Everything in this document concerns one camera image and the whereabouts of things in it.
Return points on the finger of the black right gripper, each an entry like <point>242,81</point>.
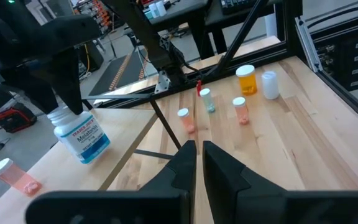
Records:
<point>40,90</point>
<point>67,84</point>

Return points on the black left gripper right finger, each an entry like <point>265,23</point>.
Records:
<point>247,205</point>

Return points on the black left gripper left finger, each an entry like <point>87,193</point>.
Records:
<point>166,202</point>

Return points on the white melatonin bottle blue label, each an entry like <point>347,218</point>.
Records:
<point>84,140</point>

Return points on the pink vial white cap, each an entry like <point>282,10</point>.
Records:
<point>14,177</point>
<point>186,121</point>
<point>240,112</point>

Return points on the teal vial white cap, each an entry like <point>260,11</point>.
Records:
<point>208,101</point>

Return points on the grey lid small jar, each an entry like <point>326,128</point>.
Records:
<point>270,85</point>

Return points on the wooden shelf black metal legs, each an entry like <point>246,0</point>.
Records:
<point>120,133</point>

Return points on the red and black tool case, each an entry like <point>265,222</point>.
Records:
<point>14,119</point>

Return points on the black hazard-striped floor mat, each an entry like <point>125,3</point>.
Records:
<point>126,71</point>

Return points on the orange parts bins rack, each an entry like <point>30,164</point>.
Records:
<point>101,14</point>

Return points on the small white container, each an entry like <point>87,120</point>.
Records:
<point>162,7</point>
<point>153,11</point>

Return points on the small red clip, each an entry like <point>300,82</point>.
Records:
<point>199,87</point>

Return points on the amber bottle white cap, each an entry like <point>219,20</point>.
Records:
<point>247,82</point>

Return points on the black desk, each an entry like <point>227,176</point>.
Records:
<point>216,25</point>
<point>179,12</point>

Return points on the silver aluminium extrusion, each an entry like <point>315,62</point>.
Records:
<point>308,46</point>

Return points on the black drawer cabinet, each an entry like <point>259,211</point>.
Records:
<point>346,59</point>

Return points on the black keyboard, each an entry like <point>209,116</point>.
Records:
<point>238,6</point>

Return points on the silver corner bracket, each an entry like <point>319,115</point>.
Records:
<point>163,83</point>

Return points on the black metal table frame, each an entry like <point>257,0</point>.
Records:
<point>287,25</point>

